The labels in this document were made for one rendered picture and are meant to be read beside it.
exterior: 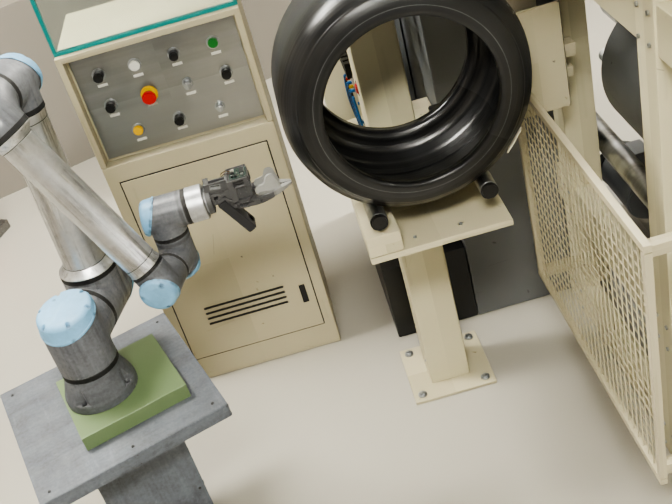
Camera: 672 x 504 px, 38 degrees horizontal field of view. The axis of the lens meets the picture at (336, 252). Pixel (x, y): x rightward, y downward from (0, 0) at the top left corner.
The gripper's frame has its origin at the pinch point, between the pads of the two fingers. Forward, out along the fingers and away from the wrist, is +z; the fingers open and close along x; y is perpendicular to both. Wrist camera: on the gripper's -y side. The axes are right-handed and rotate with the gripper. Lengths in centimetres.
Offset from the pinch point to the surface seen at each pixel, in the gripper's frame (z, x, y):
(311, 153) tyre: 7.9, -12.1, 13.0
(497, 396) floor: 43, 12, -101
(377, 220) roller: 18.9, -11.7, -9.8
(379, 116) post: 28.3, 25.2, -1.5
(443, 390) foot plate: 28, 21, -100
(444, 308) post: 34, 25, -71
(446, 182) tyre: 37.0, -12.6, -4.2
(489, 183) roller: 47.4, -11.4, -8.6
